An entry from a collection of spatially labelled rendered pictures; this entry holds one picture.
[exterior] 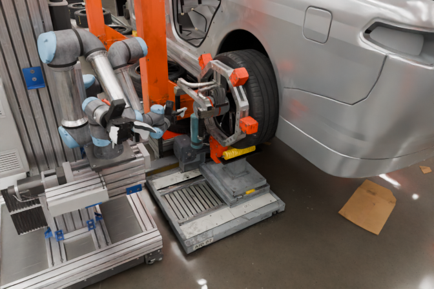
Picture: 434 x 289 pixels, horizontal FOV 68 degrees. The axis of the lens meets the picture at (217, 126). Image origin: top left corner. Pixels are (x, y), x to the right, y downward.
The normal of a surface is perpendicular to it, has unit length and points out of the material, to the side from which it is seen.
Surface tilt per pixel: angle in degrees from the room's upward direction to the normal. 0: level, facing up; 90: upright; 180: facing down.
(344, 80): 90
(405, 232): 0
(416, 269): 0
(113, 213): 0
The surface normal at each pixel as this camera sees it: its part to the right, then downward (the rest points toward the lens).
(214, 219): 0.04, -0.86
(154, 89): 0.51, 0.45
